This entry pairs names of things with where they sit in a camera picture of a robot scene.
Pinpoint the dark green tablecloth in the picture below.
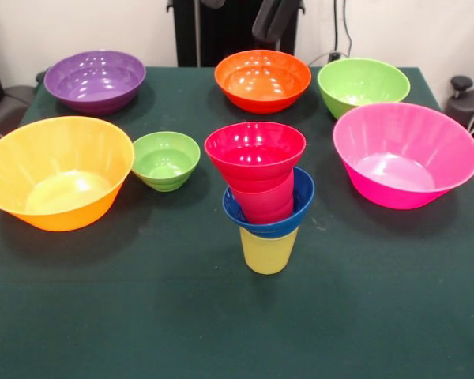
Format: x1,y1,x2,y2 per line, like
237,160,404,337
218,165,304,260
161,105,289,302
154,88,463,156
0,66,474,379

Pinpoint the large light green bowl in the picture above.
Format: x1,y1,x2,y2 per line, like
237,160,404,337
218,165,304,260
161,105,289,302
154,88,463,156
317,58,411,120

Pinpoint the purple bowl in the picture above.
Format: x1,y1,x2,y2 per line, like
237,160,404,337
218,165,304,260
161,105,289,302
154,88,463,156
43,50,147,116

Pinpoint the black wall cable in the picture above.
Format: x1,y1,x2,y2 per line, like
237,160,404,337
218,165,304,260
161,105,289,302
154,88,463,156
331,0,355,56

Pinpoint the small blue bowl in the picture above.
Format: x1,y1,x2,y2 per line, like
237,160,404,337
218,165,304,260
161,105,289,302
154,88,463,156
222,166,316,239

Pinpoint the yellow translucent cup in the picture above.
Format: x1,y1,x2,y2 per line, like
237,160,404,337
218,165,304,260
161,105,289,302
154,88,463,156
239,225,299,276

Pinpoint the large yellow-orange bowl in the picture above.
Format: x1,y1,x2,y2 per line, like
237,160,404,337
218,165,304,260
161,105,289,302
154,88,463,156
0,115,136,232

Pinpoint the large pink bowl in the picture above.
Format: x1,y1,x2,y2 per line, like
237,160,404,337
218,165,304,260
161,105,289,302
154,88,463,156
332,102,474,211

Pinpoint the black round base with knob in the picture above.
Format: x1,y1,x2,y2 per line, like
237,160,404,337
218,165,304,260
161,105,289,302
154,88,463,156
444,74,474,151

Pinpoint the orange bowl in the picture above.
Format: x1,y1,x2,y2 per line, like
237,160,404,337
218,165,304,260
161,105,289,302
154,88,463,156
214,49,313,115

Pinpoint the red cup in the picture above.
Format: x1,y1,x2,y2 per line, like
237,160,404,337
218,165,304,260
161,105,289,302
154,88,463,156
229,173,295,226

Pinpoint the small red bowl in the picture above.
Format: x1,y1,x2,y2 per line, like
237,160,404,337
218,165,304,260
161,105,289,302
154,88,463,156
204,121,307,194

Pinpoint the small green bowl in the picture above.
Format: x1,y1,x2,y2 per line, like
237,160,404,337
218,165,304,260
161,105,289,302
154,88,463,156
131,131,201,193

